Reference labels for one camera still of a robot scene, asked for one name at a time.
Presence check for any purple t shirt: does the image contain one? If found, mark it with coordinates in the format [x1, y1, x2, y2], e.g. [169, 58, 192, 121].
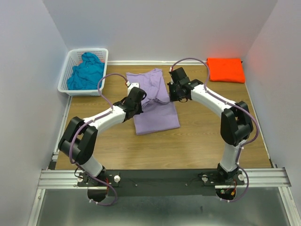
[126, 68, 180, 135]

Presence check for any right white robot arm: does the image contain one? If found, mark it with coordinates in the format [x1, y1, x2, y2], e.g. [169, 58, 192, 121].
[168, 67, 253, 185]

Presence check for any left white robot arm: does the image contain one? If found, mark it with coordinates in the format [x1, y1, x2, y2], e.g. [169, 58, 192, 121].
[58, 83, 147, 186]

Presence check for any folded orange t shirt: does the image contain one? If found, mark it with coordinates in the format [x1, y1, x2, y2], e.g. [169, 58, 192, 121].
[206, 58, 246, 83]

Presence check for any teal t shirt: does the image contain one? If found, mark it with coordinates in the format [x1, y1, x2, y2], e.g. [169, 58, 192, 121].
[67, 52, 105, 90]

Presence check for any white plastic laundry basket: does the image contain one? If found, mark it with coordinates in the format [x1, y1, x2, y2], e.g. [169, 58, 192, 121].
[57, 48, 109, 97]

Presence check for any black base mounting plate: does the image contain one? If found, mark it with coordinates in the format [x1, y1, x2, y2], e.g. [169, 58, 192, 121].
[77, 169, 245, 200]

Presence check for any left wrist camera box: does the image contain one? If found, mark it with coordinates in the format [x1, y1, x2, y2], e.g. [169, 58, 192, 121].
[126, 81, 140, 90]

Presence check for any aluminium rail frame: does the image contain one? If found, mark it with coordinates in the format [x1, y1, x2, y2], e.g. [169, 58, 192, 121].
[27, 167, 301, 226]

